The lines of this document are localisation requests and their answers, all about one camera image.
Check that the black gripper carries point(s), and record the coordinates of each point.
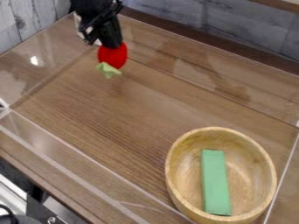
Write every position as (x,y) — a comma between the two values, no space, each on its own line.
(96,21)

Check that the red felt fruit green leaf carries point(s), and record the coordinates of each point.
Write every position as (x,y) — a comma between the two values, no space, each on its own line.
(111,60)

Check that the wooden oval bowl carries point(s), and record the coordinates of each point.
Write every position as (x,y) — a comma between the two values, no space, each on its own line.
(250,170)

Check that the green rectangular block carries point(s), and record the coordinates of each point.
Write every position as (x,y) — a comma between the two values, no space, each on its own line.
(215,187)

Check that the clear acrylic tray enclosure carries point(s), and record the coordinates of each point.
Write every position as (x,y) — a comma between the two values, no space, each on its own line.
(90,137)

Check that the black clamp with cable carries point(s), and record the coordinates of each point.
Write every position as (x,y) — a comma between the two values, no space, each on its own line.
(23,210)

